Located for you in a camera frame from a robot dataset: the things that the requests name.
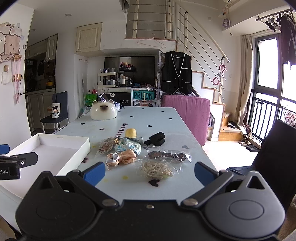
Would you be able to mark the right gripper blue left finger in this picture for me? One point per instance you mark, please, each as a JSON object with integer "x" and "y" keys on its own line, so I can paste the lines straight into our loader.
{"x": 85, "y": 181}

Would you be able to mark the cartoon printed tote bag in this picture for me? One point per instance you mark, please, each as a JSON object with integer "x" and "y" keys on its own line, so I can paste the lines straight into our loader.
{"x": 54, "y": 110}

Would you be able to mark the black vest on hanger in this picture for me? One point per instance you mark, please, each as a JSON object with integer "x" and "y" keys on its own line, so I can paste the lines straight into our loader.
{"x": 176, "y": 73}

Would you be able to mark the teal poizon sign box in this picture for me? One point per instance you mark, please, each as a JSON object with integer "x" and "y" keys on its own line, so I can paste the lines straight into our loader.
{"x": 145, "y": 97}

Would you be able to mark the green plastic bag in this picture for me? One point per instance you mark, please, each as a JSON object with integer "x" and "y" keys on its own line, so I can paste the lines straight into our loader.
{"x": 89, "y": 98}

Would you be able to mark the pink upholstered chair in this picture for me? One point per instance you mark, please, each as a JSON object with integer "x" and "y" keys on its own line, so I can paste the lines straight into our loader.
{"x": 194, "y": 111}

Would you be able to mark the blue floral fabric pouch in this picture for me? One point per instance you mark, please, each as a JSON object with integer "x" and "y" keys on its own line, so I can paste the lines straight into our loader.
{"x": 124, "y": 144}

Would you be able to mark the dark blue folding chair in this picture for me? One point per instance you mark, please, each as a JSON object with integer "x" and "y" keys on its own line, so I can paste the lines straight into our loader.
{"x": 62, "y": 98}

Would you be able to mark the black chair at right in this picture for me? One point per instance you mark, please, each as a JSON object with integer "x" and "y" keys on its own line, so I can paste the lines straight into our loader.
{"x": 276, "y": 162}

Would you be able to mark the white storage shelf rack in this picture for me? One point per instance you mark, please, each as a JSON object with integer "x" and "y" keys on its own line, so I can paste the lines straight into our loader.
{"x": 106, "y": 80}

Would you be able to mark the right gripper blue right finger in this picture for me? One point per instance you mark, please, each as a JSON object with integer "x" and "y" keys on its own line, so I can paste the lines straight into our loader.
{"x": 212, "y": 181}

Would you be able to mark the white shallow cardboard box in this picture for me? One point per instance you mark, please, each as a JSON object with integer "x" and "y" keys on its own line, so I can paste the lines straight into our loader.
{"x": 56, "y": 153}

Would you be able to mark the yellow soft sponge ball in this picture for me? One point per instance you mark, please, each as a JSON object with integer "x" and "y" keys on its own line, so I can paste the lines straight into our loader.
{"x": 131, "y": 133}

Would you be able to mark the black fabric scrunchie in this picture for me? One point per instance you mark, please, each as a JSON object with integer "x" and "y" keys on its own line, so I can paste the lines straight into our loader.
{"x": 157, "y": 139}

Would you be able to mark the white cat-shaped ceramic dish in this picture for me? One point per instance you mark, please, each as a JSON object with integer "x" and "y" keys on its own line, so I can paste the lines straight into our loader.
{"x": 101, "y": 111}

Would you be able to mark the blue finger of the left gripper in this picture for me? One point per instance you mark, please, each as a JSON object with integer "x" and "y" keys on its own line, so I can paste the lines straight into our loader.
{"x": 4, "y": 149}

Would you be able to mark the beige window curtain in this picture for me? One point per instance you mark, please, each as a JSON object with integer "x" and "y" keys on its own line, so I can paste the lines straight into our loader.
{"x": 245, "y": 84}

